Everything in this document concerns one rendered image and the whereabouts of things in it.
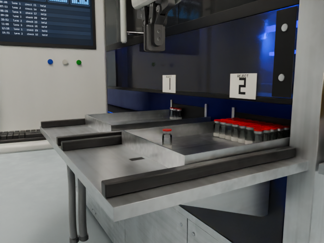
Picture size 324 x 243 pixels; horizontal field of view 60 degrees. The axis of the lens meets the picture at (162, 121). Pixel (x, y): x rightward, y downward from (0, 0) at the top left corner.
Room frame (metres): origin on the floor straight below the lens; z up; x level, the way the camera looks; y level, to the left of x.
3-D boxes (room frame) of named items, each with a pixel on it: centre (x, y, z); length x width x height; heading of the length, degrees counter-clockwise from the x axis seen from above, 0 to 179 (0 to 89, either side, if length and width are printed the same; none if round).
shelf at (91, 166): (0.75, 0.03, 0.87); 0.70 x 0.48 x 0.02; 30
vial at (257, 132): (0.60, -0.21, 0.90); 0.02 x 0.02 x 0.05
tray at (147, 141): (0.64, -0.12, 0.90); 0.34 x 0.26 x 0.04; 121
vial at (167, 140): (0.61, -0.01, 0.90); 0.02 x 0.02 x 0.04
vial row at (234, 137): (0.68, -0.19, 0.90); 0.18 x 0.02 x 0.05; 31
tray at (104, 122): (0.93, 0.05, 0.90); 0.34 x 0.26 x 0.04; 120
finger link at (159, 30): (0.47, 0.00, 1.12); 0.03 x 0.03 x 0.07; 30
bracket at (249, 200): (0.53, -0.09, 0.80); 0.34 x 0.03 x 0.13; 120
